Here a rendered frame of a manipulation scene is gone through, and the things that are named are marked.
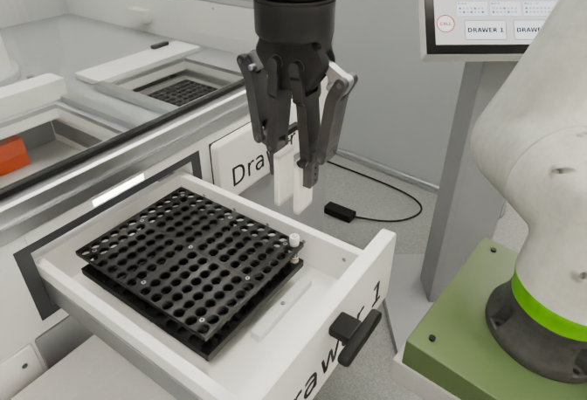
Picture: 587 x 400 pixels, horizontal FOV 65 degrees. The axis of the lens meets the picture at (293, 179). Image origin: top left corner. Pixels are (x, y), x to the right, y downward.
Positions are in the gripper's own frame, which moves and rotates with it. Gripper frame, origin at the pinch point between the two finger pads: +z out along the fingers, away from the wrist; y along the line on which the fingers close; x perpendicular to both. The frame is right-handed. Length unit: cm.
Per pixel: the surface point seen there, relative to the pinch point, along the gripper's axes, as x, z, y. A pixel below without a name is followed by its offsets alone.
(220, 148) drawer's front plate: 9.9, 7.3, -21.1
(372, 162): 158, 96, -59
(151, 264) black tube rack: -12.6, 9.8, -11.8
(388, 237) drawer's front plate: 4.9, 6.8, 10.4
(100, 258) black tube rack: -15.6, 9.8, -17.5
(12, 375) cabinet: -27.8, 22.9, -23.0
